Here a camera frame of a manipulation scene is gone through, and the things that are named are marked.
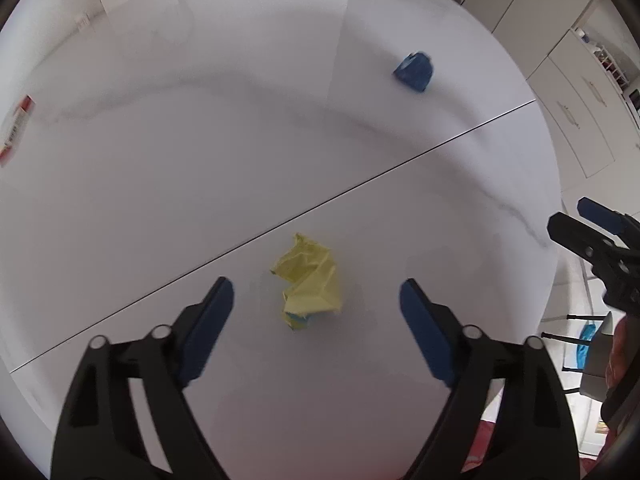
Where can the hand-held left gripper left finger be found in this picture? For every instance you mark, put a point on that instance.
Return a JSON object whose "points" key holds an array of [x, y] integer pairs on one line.
{"points": [[207, 325]]}

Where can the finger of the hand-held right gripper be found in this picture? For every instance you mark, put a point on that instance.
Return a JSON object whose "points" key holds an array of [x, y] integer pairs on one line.
{"points": [[597, 214], [575, 237]]}

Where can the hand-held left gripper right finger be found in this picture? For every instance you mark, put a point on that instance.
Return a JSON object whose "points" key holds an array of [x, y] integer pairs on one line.
{"points": [[425, 330]]}

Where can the yellow paper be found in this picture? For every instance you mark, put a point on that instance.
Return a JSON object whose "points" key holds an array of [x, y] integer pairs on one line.
{"points": [[310, 285]]}

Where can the person's right hand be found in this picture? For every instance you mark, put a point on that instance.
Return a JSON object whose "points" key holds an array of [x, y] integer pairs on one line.
{"points": [[620, 355]]}

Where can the blue cloth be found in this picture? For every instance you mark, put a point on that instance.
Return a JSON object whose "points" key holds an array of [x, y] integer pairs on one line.
{"points": [[585, 345]]}

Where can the white cabinets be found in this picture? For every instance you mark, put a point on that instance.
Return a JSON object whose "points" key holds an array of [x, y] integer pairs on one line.
{"points": [[575, 105]]}

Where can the person's pink jacket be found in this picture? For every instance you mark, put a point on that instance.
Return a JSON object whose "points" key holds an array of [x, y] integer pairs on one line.
{"points": [[482, 445]]}

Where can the small bottles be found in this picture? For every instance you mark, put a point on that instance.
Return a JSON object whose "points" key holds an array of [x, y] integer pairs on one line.
{"points": [[600, 55]]}

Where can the blue crumpled wrapper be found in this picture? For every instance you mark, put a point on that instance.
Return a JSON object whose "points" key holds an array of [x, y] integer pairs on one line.
{"points": [[414, 72]]}

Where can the red and white packet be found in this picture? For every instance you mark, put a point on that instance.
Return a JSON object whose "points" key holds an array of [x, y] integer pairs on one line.
{"points": [[16, 132]]}

